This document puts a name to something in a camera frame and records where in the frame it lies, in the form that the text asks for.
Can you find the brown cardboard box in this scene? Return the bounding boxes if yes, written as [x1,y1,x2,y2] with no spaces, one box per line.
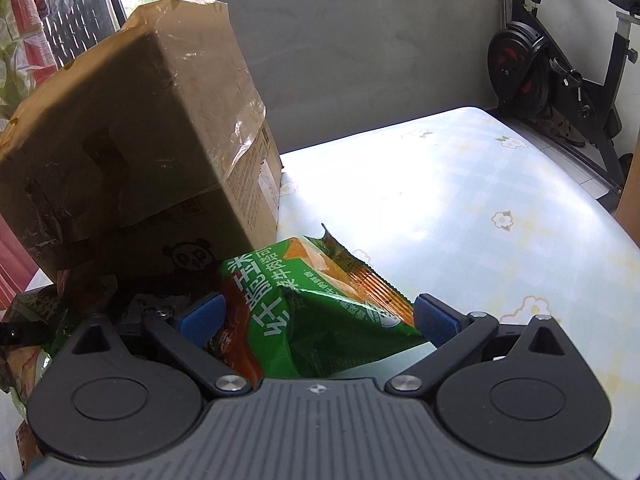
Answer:
[0,0,284,283]

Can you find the wooden furniture edge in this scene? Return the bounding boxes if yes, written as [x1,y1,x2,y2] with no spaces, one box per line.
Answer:
[615,150,640,251]

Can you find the crumpled green snack bag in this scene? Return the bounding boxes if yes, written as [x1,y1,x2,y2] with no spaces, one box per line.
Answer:
[5,270,121,361]

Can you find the orange snack packet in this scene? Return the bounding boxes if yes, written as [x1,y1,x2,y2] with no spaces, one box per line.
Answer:
[0,345,53,471]

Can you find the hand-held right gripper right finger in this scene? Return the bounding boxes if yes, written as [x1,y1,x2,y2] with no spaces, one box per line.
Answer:
[385,294,571,398]

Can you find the brown sandals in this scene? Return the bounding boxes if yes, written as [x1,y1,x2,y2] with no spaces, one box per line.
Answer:
[542,117,587,148]

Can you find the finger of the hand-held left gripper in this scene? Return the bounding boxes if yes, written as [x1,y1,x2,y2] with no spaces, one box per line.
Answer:
[0,322,45,347]

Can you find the green and orange snack bag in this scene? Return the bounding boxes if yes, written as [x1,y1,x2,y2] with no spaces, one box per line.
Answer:
[207,224,433,386]

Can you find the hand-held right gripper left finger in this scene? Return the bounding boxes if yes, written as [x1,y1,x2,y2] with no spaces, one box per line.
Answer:
[65,294,253,398]

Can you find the black exercise bike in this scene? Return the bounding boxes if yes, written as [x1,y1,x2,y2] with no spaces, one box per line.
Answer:
[487,0,638,211]

